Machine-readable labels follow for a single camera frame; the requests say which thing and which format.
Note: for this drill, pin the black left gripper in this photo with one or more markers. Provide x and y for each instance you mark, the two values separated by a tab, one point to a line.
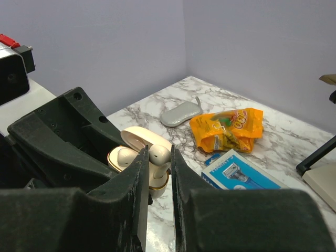
32	155

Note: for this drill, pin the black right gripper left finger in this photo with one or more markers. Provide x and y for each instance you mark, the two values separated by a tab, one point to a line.
112	217

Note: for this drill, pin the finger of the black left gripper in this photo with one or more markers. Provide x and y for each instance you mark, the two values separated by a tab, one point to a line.
75	118

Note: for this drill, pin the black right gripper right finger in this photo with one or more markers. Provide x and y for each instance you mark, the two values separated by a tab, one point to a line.
210	219

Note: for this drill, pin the blue Harry's razor box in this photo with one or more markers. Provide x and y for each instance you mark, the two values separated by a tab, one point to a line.
231	171

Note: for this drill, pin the orange candy bag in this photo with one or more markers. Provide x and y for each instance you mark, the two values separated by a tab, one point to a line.
223	131

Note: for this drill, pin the grey glitter pouch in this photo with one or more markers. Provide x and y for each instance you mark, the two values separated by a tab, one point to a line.
183	112

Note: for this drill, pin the black beige shelf rack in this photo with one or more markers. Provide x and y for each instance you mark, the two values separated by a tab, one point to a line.
320	176

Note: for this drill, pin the blue gold chips bag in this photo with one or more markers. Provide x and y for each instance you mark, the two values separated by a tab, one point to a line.
329	79

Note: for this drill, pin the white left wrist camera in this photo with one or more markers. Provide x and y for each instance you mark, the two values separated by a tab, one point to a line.
19	94

